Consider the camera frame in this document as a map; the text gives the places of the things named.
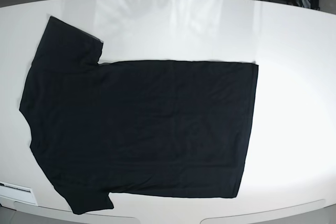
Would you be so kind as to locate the black T-shirt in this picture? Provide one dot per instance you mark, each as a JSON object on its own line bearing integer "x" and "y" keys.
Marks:
{"x": 153, "y": 127}

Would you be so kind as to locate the white label sticker on table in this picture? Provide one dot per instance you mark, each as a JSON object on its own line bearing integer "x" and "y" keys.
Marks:
{"x": 18, "y": 193}

